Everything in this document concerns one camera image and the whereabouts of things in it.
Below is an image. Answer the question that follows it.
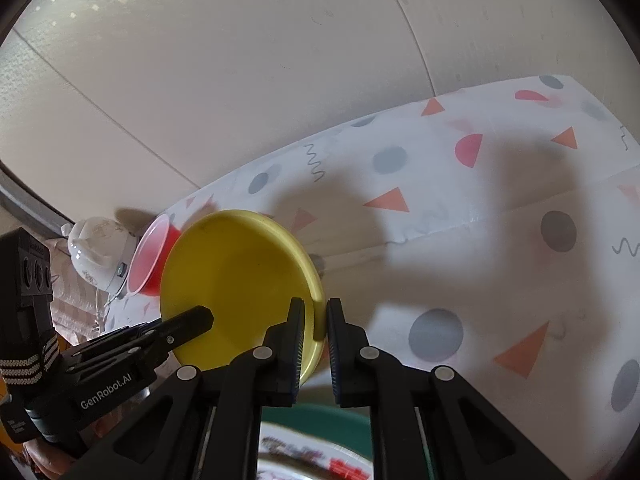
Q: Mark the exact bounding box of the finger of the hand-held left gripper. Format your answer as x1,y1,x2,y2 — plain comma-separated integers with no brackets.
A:
144,306,216,351

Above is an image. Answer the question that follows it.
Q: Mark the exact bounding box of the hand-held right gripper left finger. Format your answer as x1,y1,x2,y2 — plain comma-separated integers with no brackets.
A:
60,297,306,480

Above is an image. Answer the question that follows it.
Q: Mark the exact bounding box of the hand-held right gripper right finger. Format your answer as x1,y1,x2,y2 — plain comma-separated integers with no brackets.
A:
325,297,572,480

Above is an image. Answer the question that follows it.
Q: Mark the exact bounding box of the teal plastic plate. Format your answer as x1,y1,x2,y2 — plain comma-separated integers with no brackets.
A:
260,404,375,463

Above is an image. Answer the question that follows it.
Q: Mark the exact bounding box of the yellow plastic bowl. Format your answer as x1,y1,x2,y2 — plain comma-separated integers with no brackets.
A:
159,210,326,380

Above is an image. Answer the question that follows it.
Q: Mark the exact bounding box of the white plate red black print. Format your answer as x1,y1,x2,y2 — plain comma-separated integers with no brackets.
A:
257,422,375,480

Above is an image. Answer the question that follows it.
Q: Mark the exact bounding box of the red plastic bowl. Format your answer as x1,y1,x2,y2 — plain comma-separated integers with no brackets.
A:
126,214,182,297

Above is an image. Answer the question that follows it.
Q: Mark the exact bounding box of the pink patterned cloth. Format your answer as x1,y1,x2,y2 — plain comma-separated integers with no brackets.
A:
47,239,108,343

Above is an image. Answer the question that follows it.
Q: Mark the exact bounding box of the white ceramic electric kettle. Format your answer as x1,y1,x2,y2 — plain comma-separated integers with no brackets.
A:
66,216,139,292

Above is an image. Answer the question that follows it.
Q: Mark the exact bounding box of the white kettle power cord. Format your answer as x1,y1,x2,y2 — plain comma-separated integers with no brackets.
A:
91,280,127,333

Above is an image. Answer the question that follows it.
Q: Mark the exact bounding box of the grey metal frame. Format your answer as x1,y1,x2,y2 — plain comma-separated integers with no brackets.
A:
0,160,77,232

